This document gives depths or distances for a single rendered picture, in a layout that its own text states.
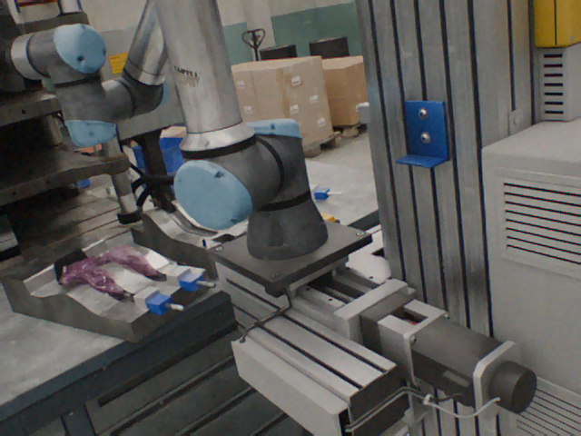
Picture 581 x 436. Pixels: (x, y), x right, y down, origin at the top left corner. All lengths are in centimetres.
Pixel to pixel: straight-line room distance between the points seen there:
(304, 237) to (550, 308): 41
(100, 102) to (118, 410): 81
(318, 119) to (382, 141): 474
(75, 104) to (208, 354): 84
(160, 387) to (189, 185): 82
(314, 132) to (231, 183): 487
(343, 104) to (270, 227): 522
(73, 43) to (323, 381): 63
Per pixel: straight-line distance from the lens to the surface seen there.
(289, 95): 543
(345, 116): 619
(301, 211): 99
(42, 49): 104
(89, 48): 100
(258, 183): 86
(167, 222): 174
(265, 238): 99
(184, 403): 163
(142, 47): 105
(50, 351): 147
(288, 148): 95
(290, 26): 1034
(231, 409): 173
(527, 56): 85
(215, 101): 83
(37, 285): 164
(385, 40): 91
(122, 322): 136
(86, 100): 102
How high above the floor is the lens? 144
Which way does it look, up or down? 20 degrees down
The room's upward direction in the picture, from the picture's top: 11 degrees counter-clockwise
